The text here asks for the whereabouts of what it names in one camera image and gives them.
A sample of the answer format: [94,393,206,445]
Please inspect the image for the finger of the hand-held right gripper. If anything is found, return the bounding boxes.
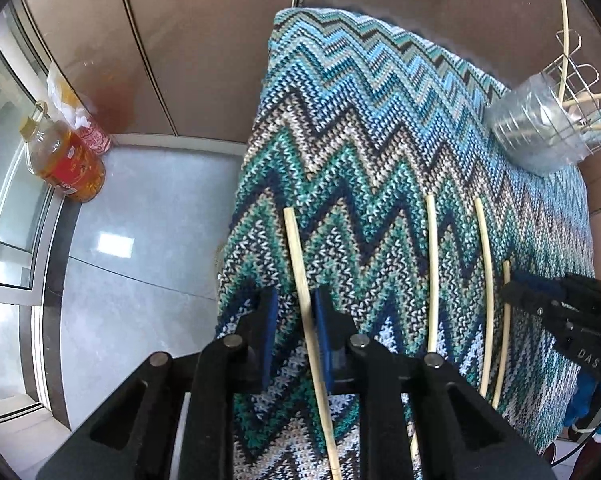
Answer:
[501,282,579,319]
[511,272,569,289]

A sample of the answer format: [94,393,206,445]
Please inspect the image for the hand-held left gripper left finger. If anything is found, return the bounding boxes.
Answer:
[35,287,281,480]

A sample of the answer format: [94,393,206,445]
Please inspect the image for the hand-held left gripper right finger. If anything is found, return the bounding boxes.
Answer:
[313,286,556,480]

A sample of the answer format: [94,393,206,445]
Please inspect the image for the bamboo chopstick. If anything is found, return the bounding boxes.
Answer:
[424,194,439,353]
[283,206,343,480]
[473,198,496,397]
[557,0,571,103]
[491,260,512,409]

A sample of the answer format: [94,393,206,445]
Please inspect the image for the wire utensil holder clear tray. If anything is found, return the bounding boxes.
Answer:
[485,30,601,177]

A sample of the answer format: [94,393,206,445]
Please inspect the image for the person's right hand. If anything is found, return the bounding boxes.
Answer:
[564,375,601,433]

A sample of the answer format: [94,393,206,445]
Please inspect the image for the zigzag knitted cloth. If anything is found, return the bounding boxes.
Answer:
[213,7,596,480]

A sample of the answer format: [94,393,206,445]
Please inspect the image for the large cooking oil bottle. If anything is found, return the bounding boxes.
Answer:
[19,101,107,203]

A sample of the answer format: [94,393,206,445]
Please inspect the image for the brown lower cabinets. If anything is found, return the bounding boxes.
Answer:
[18,0,601,211]

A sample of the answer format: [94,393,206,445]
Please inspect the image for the sliding glass door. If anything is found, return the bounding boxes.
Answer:
[0,2,81,431]

